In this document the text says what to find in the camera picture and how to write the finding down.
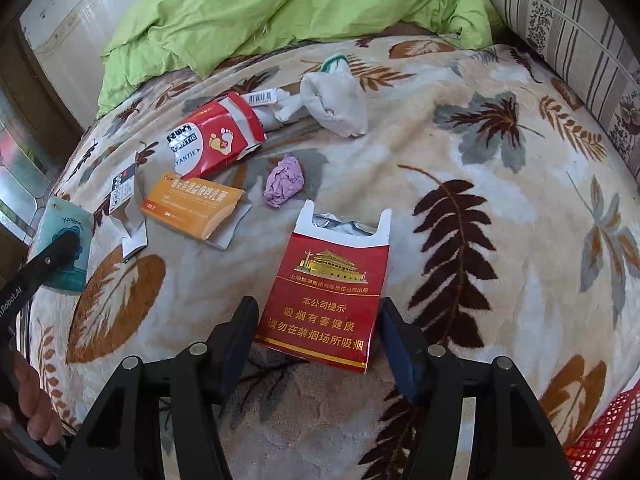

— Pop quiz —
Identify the green quilt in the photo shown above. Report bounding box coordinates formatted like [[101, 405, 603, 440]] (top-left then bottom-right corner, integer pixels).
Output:
[[96, 0, 503, 116]]

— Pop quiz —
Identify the white sock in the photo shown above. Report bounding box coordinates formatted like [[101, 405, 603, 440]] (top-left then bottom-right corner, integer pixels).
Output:
[[273, 54, 369, 138]]

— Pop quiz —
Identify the striped floral pillow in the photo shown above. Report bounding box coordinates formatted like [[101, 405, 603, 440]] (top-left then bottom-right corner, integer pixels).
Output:
[[490, 0, 639, 177]]

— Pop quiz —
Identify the red foot patch package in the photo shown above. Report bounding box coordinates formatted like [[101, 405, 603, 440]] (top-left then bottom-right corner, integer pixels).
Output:
[[166, 92, 267, 179]]

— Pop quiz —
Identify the red plastic basket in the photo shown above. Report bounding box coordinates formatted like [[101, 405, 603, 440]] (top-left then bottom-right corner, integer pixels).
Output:
[[565, 384, 639, 479]]

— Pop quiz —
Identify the person's left hand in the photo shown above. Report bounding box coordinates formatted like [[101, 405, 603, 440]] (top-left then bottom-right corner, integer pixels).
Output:
[[12, 351, 63, 445]]

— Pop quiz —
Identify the orange medicine box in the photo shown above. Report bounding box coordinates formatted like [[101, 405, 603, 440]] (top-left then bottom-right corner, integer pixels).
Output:
[[140, 172, 252, 250]]

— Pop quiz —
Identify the white blue medicine box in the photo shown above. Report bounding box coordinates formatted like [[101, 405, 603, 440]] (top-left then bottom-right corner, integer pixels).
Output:
[[108, 154, 148, 262]]

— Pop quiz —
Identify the leaf pattern blanket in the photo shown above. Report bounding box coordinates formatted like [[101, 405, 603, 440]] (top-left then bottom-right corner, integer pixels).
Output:
[[19, 34, 640, 480]]

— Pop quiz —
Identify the teal tissue pack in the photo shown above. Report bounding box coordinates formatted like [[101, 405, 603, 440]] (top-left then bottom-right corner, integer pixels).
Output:
[[35, 196, 92, 295]]

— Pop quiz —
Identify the white barcode box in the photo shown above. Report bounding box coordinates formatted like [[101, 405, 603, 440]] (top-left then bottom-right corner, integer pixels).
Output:
[[241, 88, 291, 107]]

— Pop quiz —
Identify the red cigarette pack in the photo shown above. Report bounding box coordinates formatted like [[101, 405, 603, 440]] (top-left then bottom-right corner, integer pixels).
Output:
[[256, 200, 392, 373]]

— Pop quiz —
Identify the stained glass window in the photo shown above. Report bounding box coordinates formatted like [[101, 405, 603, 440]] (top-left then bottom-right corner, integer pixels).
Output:
[[0, 93, 51, 246]]

